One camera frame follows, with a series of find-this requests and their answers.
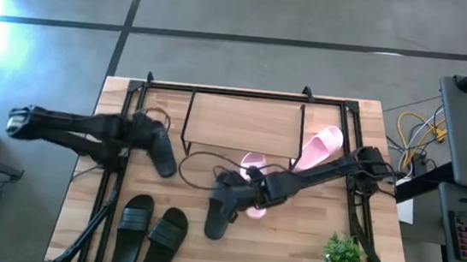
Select yellow cable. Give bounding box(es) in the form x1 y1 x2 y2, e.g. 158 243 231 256
392 110 450 175

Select black slide sandal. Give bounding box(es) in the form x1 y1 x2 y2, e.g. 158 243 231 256
203 170 244 243
111 191 157 262
142 119 183 180
139 203 191 262

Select black metal rig frame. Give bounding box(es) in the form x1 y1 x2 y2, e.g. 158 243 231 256
42 62 434 262

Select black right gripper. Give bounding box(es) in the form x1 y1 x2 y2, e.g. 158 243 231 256
224 180 270 228

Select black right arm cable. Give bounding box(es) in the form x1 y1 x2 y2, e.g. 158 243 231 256
175 148 290 198

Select white paper sheet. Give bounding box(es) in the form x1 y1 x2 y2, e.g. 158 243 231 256
393 176 420 226

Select pink slide sandal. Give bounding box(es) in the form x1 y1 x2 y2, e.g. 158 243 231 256
234 150 274 221
289 122 346 177

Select wooden shelf black metal legs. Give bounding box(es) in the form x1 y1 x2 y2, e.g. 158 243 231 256
178 86 309 168

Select black desk bar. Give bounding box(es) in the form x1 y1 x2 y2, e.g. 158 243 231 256
393 157 458 210

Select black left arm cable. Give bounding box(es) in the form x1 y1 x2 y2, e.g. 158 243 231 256
139 104 174 134

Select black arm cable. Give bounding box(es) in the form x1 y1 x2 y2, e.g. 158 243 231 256
139 104 174 134
175 148 290 198

